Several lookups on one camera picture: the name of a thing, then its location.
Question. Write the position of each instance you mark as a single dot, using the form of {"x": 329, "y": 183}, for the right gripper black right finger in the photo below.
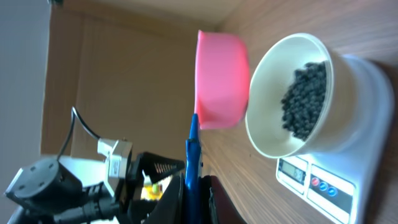
{"x": 216, "y": 205}

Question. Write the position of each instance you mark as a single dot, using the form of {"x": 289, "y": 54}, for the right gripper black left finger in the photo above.
{"x": 169, "y": 209}

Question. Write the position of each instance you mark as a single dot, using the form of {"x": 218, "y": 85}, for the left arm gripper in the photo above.
{"x": 139, "y": 193}

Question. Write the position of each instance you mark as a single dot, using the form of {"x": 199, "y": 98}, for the pink scoop blue handle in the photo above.
{"x": 221, "y": 99}

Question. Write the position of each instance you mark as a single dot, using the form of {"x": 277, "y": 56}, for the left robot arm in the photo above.
{"x": 47, "y": 192}

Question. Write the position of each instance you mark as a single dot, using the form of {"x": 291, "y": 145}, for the white digital kitchen scale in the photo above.
{"x": 338, "y": 184}

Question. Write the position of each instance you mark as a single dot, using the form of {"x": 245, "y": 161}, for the black beans in bowl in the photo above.
{"x": 303, "y": 102}

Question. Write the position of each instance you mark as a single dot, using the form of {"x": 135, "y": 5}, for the white round bowl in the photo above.
{"x": 271, "y": 81}

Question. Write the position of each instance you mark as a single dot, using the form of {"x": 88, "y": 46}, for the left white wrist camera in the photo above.
{"x": 118, "y": 156}

